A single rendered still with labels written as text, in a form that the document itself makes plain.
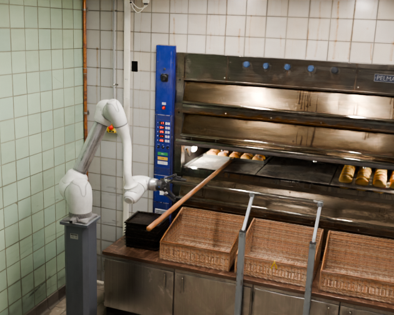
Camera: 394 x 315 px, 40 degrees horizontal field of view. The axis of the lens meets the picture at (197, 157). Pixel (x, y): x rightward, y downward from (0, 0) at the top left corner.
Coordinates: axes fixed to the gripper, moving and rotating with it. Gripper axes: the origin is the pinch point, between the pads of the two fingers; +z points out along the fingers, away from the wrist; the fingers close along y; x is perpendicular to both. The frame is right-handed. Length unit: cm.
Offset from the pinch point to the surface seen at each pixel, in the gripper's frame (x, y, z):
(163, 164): -56, 0, -39
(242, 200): -56, 21, 29
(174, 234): -36, 51, -20
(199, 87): -60, -65, -12
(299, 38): -57, -106, 63
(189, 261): -9, 58, 3
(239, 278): 3, 59, 44
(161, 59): -56, -85, -43
